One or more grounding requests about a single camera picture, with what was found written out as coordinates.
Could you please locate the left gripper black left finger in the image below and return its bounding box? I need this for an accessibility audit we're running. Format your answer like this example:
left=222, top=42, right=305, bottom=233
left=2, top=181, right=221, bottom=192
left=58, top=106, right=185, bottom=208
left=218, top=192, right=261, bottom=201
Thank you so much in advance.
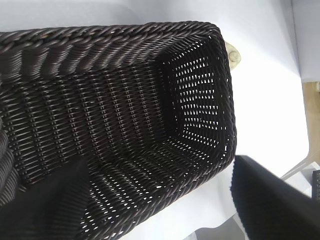
left=0, top=157, right=91, bottom=240

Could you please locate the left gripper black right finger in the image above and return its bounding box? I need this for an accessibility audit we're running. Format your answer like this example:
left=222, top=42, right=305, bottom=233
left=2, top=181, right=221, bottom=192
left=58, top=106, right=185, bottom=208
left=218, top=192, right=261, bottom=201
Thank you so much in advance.
left=231, top=154, right=320, bottom=240

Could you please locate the dark brown woven basket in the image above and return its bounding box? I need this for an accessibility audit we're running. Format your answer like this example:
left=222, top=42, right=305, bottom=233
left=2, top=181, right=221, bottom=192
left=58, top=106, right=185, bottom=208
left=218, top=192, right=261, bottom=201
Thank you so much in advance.
left=0, top=21, right=238, bottom=240

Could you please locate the pale yellow egg yolk pastry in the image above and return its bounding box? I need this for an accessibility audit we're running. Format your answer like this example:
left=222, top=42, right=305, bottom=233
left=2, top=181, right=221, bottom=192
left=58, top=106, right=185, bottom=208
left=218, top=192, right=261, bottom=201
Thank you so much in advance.
left=224, top=41, right=243, bottom=74

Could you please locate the black ribbed box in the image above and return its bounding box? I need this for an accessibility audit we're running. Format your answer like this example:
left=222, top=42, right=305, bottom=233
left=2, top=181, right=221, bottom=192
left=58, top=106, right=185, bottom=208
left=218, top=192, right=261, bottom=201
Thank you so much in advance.
left=312, top=169, right=320, bottom=199

